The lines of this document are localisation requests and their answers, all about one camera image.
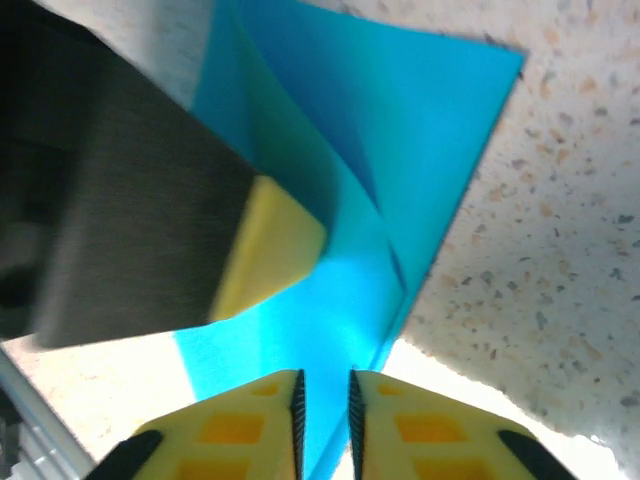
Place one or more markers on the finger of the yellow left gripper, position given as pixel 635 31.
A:
pixel 275 245

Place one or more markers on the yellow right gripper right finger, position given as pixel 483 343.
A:
pixel 430 435

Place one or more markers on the teal cloth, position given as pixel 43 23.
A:
pixel 400 125

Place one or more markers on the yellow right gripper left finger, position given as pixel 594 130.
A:
pixel 225 435

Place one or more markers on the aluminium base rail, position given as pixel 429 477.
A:
pixel 40 415

